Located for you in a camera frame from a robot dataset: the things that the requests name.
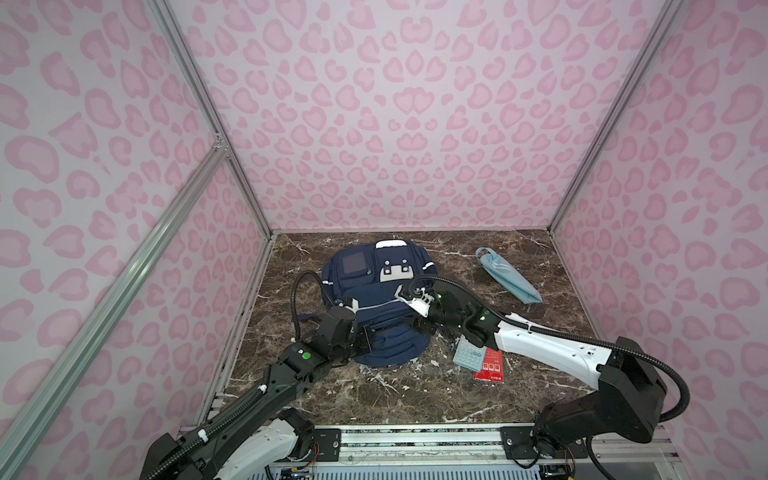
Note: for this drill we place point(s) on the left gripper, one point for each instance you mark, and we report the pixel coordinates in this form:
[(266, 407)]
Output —
[(367, 340)]

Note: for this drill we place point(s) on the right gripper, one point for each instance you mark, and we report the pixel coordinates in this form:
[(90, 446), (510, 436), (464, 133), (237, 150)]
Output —
[(421, 323)]

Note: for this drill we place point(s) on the navy blue student backpack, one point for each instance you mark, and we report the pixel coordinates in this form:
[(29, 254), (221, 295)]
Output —
[(364, 279)]

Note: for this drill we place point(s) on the light blue pencil pouch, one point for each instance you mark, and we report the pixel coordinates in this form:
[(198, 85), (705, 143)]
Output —
[(507, 276)]

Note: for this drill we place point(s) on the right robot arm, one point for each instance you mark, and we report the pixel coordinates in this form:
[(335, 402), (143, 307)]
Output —
[(631, 393)]

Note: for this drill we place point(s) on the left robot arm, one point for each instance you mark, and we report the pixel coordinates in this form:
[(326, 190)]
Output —
[(200, 453)]

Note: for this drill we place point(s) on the light blue calculator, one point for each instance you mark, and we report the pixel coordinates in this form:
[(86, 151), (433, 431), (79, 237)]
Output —
[(469, 356)]

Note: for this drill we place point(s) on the red calculator package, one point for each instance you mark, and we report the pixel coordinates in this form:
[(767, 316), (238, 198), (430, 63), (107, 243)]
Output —
[(492, 369)]

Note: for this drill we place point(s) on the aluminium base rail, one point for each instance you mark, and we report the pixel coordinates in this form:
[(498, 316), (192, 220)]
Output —
[(434, 451)]

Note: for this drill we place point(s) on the aluminium frame strut left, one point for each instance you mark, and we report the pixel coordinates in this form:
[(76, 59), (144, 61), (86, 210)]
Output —
[(35, 419)]

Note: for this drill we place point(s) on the aluminium frame post left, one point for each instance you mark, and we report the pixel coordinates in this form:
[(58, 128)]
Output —
[(165, 18)]

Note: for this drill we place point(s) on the aluminium frame post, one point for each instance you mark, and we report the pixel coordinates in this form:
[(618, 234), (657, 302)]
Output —
[(662, 28), (165, 18)]

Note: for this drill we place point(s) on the aluminium frame post right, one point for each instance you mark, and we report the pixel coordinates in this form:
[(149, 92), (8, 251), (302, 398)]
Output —
[(662, 28)]

